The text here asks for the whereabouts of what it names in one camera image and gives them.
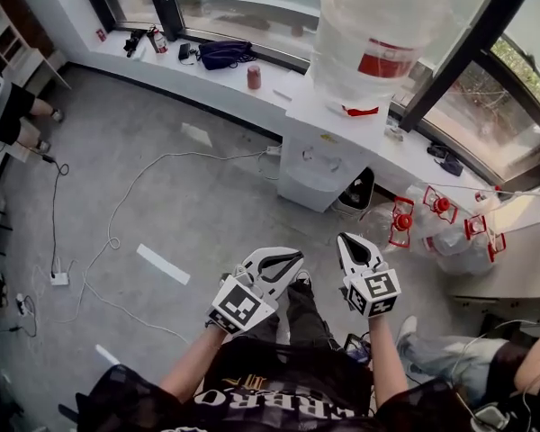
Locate empty jug with red handle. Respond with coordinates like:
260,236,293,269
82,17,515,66
358,194,416,249
404,184,459,245
425,213,508,277

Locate white water dispenser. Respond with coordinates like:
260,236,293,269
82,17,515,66
276,78,393,214

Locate short white tape strip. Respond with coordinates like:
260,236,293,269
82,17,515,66
94,343,122,367

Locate white wooden shelf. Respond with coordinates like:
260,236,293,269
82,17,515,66
0,0,72,104

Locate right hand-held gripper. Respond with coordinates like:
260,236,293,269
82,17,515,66
336,232,402,320

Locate white trash bin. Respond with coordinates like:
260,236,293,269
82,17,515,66
330,166,376,218

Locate person's left forearm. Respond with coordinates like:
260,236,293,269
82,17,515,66
158,323,230,405

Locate black floor cable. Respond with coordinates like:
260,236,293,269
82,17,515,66
40,152,71,279

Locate red label spray bottle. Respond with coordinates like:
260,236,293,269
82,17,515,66
145,24,169,55

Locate black pouch with strap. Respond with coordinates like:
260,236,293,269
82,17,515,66
426,143,465,178

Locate large clear water jug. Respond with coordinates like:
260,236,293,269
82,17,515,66
306,0,452,117

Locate person's black trouser legs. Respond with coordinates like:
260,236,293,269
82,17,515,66
250,281,341,351

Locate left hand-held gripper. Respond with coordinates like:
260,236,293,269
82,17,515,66
205,246,305,336

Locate person's right forearm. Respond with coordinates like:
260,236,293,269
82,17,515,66
367,314,409,408

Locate black camera device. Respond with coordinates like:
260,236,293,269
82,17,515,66
122,28,148,59

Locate long white cable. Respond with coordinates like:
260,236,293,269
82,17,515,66
30,148,280,346

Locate person's black printed shirt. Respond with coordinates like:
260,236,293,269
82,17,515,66
75,334,474,432

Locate dark purple bag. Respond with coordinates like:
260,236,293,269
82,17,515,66
196,39,258,72

